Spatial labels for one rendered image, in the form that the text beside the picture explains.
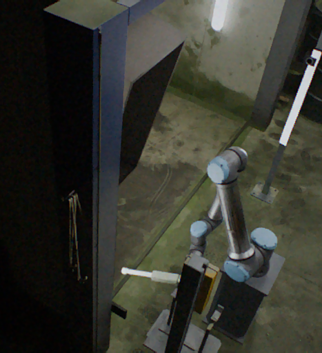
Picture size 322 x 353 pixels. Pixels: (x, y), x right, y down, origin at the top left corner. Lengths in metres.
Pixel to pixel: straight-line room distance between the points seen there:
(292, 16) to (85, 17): 3.03
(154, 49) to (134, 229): 1.60
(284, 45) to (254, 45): 0.28
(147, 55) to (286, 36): 2.06
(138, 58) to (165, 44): 0.23
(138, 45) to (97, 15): 1.14
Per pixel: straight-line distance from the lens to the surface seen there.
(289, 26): 4.30
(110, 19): 1.41
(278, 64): 4.47
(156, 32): 2.69
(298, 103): 3.58
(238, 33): 4.50
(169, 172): 4.13
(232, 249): 2.54
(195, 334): 2.41
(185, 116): 4.77
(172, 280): 2.59
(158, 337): 2.38
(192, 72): 4.89
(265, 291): 2.82
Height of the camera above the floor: 2.92
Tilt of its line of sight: 46 degrees down
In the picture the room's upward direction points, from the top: 8 degrees clockwise
